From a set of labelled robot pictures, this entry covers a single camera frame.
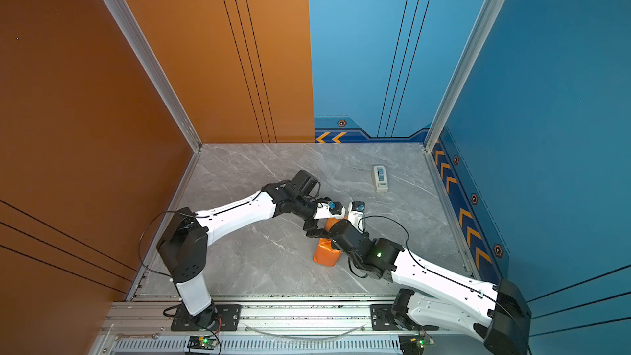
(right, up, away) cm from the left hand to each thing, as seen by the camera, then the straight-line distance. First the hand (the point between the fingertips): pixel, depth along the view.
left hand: (336, 219), depth 81 cm
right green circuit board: (+22, -33, -11) cm, 41 cm away
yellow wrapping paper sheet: (-4, -9, -7) cm, 12 cm away
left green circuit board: (-40, -34, -10) cm, 53 cm away
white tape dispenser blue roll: (+20, +13, +22) cm, 32 cm away
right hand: (0, -3, -3) cm, 4 cm away
